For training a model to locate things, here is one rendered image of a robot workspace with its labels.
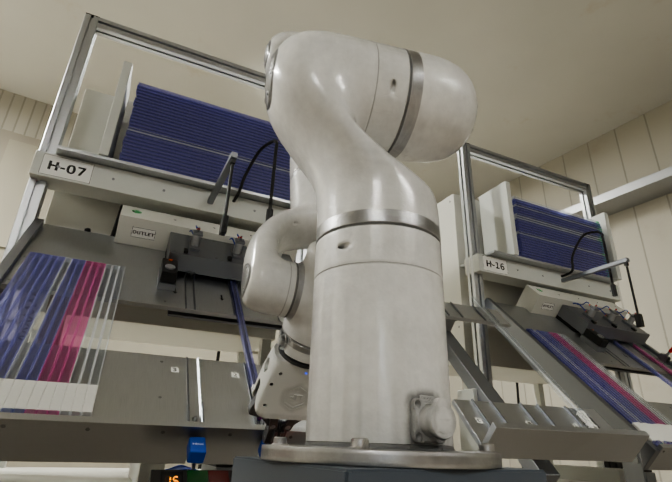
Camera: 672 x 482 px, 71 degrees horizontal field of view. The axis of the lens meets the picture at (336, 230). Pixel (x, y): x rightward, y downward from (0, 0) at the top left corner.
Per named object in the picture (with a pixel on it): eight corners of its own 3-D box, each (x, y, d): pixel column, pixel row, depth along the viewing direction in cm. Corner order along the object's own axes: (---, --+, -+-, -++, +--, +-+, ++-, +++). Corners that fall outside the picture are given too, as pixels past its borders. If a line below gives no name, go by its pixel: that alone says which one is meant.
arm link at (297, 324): (279, 343, 63) (344, 354, 65) (310, 254, 59) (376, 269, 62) (273, 311, 70) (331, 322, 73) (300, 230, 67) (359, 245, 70)
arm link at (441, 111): (330, 159, 49) (472, 184, 53) (357, 36, 44) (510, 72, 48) (294, 91, 94) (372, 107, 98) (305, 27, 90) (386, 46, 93)
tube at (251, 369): (265, 421, 80) (267, 416, 80) (257, 421, 80) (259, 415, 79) (234, 282, 125) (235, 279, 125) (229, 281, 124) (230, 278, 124)
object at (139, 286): (308, 342, 118) (314, 325, 117) (-3, 305, 93) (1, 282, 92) (282, 281, 147) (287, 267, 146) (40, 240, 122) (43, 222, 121)
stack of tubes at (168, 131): (295, 202, 148) (301, 131, 159) (117, 159, 128) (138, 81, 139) (282, 217, 158) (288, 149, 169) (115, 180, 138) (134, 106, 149)
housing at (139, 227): (284, 291, 144) (298, 249, 140) (109, 262, 126) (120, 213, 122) (279, 279, 151) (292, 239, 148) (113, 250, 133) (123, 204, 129)
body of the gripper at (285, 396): (277, 357, 63) (254, 424, 66) (345, 364, 67) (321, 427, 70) (267, 326, 70) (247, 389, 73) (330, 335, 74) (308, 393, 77)
